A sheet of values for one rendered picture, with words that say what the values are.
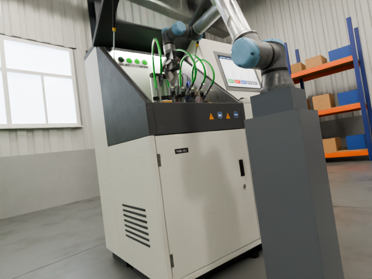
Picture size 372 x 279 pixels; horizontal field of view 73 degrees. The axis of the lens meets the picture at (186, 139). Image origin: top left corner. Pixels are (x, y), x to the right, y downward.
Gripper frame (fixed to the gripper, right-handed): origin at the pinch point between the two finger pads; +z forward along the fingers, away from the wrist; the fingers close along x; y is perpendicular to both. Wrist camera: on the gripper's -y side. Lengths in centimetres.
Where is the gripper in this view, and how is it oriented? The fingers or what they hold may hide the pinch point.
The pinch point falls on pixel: (171, 84)
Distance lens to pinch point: 163.9
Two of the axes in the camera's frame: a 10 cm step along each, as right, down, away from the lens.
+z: 1.3, 9.9, -0.4
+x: 8.0, -0.8, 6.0
